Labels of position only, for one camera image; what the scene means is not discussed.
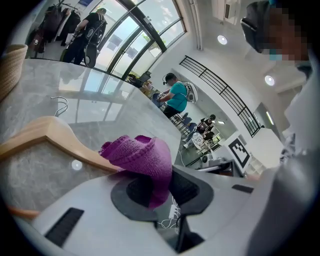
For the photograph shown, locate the white power strip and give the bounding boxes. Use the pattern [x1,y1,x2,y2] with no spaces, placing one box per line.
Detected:
[168,202,180,221]

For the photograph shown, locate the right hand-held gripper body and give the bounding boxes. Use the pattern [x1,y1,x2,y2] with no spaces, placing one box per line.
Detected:
[197,134,252,179]

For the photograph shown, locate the black railing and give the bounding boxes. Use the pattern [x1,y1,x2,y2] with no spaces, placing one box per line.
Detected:
[179,55,264,138]

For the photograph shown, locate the purple cloth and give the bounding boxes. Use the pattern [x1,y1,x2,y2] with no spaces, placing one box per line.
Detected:
[98,134,174,210]

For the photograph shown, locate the grey marble table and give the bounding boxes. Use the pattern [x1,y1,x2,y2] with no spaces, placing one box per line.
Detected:
[0,58,182,218]

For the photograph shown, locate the round wooden bowl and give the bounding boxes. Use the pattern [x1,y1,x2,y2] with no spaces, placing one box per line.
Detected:
[0,44,29,101]

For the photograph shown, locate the black window frame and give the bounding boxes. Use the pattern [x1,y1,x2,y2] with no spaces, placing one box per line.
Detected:
[94,0,187,81]

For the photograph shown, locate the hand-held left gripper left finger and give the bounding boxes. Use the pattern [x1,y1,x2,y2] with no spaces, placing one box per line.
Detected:
[32,171,177,256]

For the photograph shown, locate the tangled white cables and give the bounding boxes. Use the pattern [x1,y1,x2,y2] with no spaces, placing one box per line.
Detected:
[156,196,182,230]

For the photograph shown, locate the coat stand with dark coats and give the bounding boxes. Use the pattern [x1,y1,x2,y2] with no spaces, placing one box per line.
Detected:
[29,0,82,54]

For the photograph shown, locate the white air conditioner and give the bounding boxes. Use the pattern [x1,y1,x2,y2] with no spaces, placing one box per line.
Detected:
[211,0,242,26]

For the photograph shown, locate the black head-worn camera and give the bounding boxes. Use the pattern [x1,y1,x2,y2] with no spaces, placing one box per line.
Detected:
[240,0,272,54]

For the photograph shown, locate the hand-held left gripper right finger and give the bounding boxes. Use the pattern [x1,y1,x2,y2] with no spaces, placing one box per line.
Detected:
[169,164,262,256]

